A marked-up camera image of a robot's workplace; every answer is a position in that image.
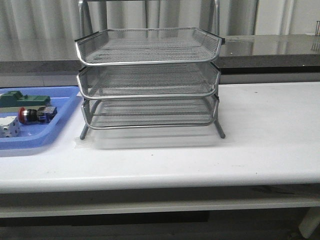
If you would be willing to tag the red emergency stop button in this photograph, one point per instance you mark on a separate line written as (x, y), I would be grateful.
(42, 115)

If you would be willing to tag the dark grey back counter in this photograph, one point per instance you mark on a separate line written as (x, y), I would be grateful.
(241, 54)

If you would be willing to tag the blue plastic tray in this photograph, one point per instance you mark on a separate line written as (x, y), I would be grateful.
(65, 98)

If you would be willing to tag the green terminal block component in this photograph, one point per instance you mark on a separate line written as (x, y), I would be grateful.
(17, 99)

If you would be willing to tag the silver mesh tray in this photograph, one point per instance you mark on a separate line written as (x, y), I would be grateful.
(146, 113)
(149, 81)
(113, 47)

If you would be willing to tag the silver rack wire frame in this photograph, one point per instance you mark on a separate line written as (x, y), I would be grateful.
(84, 17)

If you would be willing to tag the white table leg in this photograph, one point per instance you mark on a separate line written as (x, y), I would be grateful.
(309, 222)

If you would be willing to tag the white grey electrical block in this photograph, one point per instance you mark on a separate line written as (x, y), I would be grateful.
(9, 127)

